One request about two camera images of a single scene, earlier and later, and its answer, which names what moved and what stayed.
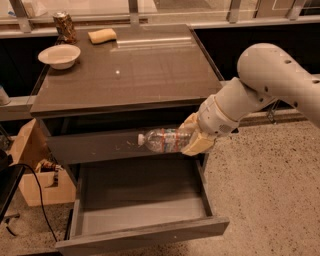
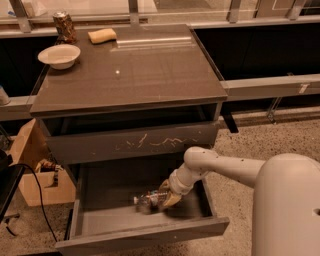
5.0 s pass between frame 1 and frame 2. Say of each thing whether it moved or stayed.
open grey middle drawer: stayed
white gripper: moved
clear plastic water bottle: moved
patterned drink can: stayed
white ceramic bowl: stayed
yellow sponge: stayed
